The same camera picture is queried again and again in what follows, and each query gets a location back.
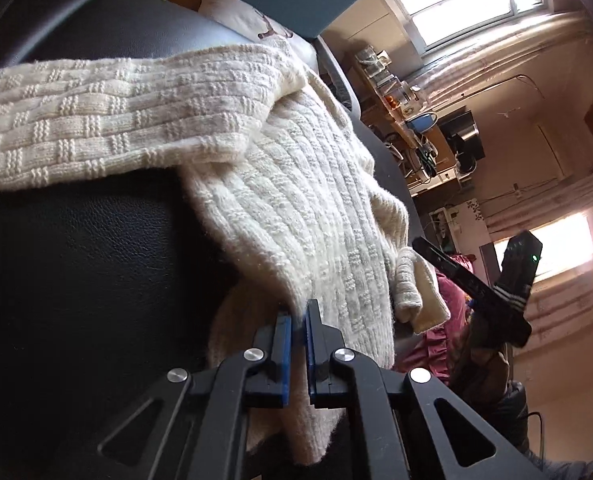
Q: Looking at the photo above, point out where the black cable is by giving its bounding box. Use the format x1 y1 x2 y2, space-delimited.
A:
523 410 549 461

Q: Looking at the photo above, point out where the pale curtain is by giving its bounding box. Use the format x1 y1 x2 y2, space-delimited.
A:
416 10 593 121

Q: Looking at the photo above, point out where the black monitor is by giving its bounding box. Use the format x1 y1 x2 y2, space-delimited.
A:
439 110 479 156

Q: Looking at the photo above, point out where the small bright window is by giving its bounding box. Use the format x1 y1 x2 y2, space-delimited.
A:
493 212 593 281

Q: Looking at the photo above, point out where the deer print pillow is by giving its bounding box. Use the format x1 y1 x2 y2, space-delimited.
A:
171 0 317 61

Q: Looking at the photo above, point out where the white cabinet with flower decal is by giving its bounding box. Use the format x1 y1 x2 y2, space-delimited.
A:
429 197 492 261

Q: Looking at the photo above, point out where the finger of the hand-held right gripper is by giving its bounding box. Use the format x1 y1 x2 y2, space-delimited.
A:
412 237 497 306

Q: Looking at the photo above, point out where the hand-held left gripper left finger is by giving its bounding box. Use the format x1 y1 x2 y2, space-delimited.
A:
51 312 293 480

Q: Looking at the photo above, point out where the pink ruffled bedding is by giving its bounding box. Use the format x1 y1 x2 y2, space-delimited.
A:
391 255 482 386

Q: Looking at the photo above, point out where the wooden desk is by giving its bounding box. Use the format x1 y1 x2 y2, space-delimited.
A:
349 55 482 196

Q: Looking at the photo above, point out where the pink patterned curtain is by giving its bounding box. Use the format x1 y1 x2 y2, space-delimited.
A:
476 175 593 346

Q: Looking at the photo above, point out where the large barred window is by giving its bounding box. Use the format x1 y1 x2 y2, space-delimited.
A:
371 0 547 53

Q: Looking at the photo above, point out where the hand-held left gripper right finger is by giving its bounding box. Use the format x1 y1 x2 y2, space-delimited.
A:
303 299 547 480

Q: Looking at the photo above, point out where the cream knit sweater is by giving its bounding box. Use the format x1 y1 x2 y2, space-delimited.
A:
0 40 452 466

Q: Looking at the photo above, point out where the pale padded sofa armrest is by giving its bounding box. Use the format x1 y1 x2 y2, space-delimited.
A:
313 35 364 121

